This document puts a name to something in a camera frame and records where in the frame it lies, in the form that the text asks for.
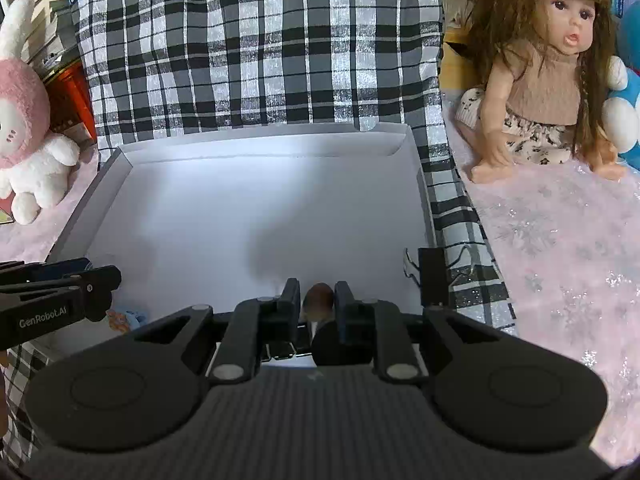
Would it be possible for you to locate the blue oval hair clip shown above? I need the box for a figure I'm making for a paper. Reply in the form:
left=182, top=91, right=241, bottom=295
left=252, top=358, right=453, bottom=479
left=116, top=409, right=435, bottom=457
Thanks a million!
left=106, top=308, right=148, bottom=333

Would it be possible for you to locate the brown nut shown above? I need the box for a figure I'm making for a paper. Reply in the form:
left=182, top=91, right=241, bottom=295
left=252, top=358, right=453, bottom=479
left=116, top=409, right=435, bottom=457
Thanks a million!
left=303, top=282, right=335, bottom=322

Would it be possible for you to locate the pink snowflake blanket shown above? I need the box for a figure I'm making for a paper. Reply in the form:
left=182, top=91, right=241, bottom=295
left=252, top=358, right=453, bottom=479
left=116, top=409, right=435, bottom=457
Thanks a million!
left=0, top=80, right=640, bottom=466

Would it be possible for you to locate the pink white bunny plush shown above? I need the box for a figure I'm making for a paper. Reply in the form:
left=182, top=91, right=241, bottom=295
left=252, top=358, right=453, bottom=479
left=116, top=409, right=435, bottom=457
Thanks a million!
left=0, top=0, right=81, bottom=226

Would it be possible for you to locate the red tin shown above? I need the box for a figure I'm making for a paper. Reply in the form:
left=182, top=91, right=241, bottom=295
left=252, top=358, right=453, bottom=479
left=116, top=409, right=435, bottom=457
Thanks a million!
left=42, top=57, right=98, bottom=148

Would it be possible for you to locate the white cardboard box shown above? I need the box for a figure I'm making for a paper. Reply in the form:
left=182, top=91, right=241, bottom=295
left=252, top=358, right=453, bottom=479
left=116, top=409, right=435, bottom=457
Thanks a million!
left=47, top=122, right=436, bottom=361

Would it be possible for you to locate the stack of pale books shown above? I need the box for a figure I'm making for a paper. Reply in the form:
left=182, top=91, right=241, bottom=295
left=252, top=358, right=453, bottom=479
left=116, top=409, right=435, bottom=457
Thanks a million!
left=0, top=0, right=83, bottom=76

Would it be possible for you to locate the blue robot cat plush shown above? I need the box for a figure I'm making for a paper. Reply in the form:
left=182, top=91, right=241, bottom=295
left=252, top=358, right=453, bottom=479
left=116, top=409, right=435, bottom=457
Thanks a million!
left=602, top=0, right=640, bottom=171

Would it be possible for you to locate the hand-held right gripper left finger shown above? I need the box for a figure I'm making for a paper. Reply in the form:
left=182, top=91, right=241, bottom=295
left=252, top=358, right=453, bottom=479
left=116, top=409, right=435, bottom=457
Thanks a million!
left=132, top=277, right=303, bottom=382

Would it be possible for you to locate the brown haired baby doll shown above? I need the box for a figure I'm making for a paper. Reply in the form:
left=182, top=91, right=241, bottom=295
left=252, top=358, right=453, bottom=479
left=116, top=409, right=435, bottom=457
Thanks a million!
left=452, top=0, right=631, bottom=186

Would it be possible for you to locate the small black binder clip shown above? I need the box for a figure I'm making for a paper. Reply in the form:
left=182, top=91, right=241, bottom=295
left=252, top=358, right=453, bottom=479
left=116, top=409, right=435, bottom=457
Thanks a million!
left=402, top=246, right=481, bottom=308

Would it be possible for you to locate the yellow cardboard box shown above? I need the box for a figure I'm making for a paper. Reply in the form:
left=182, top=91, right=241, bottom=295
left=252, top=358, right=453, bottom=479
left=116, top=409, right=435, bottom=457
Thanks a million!
left=442, top=30, right=476, bottom=91

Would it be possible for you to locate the black white plaid cloth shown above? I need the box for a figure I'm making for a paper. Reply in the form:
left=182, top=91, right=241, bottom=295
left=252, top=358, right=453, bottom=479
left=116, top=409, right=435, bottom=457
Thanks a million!
left=0, top=0, right=518, bottom=461

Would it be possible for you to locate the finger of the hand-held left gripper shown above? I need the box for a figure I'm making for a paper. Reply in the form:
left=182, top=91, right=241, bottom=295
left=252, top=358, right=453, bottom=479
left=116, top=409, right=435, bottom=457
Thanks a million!
left=0, top=266, right=122, bottom=323
left=0, top=257, right=93, bottom=283

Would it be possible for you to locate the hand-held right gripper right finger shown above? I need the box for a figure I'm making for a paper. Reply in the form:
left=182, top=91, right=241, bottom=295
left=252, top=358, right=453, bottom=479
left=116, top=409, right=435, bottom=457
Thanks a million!
left=334, top=280, right=506, bottom=382

